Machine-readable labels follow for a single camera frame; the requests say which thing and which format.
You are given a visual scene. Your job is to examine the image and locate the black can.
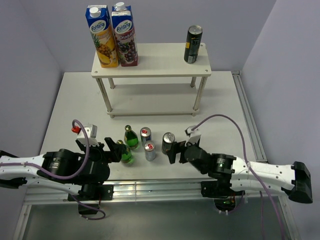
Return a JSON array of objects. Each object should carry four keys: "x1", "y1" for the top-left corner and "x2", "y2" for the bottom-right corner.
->
[
  {"x1": 184, "y1": 25, "x2": 203, "y2": 64},
  {"x1": 161, "y1": 132, "x2": 176, "y2": 155}
]

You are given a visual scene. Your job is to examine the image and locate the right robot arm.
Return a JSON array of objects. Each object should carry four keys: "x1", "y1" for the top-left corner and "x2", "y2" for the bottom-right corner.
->
[{"x1": 166, "y1": 141, "x2": 313, "y2": 204}]

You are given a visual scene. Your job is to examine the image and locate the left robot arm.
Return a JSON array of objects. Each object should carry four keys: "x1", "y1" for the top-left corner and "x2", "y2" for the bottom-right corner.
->
[{"x1": 0, "y1": 137, "x2": 125, "y2": 200}]

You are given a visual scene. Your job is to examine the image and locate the white two-tier shelf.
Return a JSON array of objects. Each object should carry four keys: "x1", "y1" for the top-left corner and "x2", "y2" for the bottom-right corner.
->
[{"x1": 91, "y1": 42, "x2": 212, "y2": 118}]

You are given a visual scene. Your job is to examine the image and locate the front green glass bottle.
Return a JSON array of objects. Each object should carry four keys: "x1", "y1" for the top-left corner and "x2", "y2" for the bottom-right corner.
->
[{"x1": 116, "y1": 140, "x2": 134, "y2": 166}]

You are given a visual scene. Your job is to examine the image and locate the green glass bottle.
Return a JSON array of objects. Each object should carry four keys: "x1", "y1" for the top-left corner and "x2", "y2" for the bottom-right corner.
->
[
  {"x1": 124, "y1": 125, "x2": 139, "y2": 149},
  {"x1": 116, "y1": 140, "x2": 134, "y2": 166}
]

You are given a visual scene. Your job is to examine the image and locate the rear green glass bottle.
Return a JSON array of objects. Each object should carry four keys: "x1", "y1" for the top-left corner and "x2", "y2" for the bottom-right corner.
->
[{"x1": 124, "y1": 125, "x2": 139, "y2": 149}]

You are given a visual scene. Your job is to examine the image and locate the front silver energy can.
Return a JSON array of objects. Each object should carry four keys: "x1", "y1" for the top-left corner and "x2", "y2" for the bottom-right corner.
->
[{"x1": 144, "y1": 140, "x2": 156, "y2": 162}]

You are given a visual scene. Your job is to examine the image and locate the silver energy can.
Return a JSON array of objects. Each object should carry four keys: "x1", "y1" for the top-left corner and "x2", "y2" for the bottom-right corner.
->
[
  {"x1": 140, "y1": 127, "x2": 152, "y2": 148},
  {"x1": 144, "y1": 140, "x2": 156, "y2": 162}
]

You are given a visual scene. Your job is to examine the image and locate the rear silver energy can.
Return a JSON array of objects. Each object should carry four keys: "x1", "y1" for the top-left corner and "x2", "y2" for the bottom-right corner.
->
[{"x1": 140, "y1": 127, "x2": 152, "y2": 148}]

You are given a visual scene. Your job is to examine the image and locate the grape juice carton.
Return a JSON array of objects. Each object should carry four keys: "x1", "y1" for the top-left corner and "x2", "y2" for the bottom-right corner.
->
[{"x1": 111, "y1": 2, "x2": 138, "y2": 67}]

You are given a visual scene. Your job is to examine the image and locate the pineapple juice carton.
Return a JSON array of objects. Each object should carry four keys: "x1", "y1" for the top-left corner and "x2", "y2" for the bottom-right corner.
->
[{"x1": 85, "y1": 5, "x2": 119, "y2": 68}]

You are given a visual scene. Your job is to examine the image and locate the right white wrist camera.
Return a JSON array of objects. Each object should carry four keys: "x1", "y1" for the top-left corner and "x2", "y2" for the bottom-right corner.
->
[{"x1": 185, "y1": 125, "x2": 201, "y2": 147}]

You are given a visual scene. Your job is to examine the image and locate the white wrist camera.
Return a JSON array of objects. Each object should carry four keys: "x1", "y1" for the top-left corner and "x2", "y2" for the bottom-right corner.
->
[
  {"x1": 185, "y1": 125, "x2": 201, "y2": 147},
  {"x1": 71, "y1": 124, "x2": 98, "y2": 147}
]

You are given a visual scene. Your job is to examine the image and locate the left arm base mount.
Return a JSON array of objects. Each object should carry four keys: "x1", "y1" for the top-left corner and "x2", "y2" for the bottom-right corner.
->
[{"x1": 67, "y1": 184, "x2": 114, "y2": 221}]

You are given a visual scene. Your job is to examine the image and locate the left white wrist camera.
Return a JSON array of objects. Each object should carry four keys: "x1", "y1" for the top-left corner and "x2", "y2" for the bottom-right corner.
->
[{"x1": 71, "y1": 124, "x2": 98, "y2": 147}]

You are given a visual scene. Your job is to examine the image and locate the aluminium front rail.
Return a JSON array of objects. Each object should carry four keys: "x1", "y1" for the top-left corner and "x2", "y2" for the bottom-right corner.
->
[{"x1": 22, "y1": 178, "x2": 287, "y2": 206}]

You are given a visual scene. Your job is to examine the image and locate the aluminium rail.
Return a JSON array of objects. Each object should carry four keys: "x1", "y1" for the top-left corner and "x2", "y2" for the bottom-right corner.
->
[
  {"x1": 22, "y1": 178, "x2": 287, "y2": 206},
  {"x1": 231, "y1": 71, "x2": 268, "y2": 163}
]

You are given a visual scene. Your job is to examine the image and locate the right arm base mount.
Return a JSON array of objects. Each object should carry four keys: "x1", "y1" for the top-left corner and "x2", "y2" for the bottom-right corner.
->
[{"x1": 200, "y1": 180, "x2": 246, "y2": 216}]

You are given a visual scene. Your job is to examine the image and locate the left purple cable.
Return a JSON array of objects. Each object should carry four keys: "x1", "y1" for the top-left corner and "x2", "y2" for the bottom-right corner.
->
[{"x1": 0, "y1": 119, "x2": 107, "y2": 221}]

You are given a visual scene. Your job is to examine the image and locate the aluminium right rail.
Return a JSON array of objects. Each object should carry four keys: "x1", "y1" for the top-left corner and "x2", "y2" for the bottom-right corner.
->
[{"x1": 231, "y1": 71, "x2": 268, "y2": 163}]

